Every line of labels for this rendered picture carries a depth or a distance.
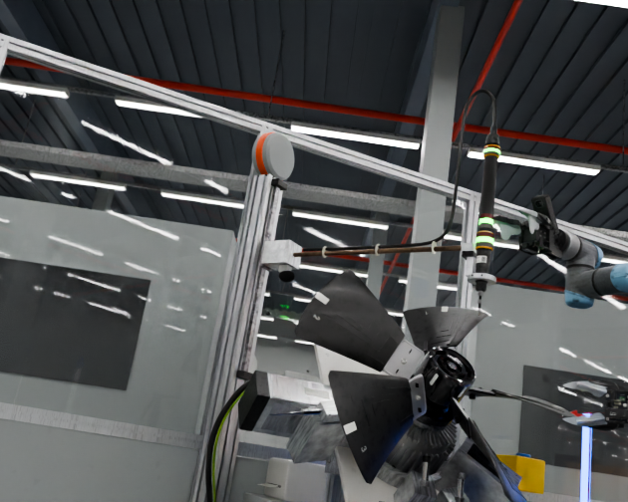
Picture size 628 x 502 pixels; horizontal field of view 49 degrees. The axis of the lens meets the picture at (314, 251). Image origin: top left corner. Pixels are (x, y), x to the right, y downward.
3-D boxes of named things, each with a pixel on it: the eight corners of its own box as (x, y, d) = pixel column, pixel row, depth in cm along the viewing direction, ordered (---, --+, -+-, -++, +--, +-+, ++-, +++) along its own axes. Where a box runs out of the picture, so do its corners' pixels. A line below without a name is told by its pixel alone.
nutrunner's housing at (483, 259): (470, 289, 170) (484, 123, 184) (475, 293, 173) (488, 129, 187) (485, 289, 168) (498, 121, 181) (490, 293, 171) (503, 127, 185)
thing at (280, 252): (257, 265, 206) (261, 238, 209) (270, 272, 212) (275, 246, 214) (285, 264, 201) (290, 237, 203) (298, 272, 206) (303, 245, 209)
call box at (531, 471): (478, 490, 201) (480, 452, 204) (506, 494, 204) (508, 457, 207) (514, 495, 186) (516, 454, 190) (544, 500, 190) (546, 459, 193)
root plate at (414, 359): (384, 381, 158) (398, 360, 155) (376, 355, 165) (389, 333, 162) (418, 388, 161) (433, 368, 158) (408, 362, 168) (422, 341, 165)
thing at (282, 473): (252, 493, 204) (258, 454, 207) (302, 500, 209) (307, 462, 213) (271, 499, 189) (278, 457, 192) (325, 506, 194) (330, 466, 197)
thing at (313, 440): (293, 463, 152) (285, 445, 156) (327, 460, 157) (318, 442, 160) (317, 425, 146) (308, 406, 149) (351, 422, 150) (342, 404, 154)
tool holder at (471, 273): (455, 277, 171) (459, 240, 174) (465, 286, 177) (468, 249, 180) (490, 277, 166) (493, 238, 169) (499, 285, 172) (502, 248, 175)
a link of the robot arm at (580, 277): (590, 299, 183) (591, 259, 186) (557, 304, 192) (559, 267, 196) (611, 306, 186) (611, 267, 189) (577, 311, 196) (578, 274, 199)
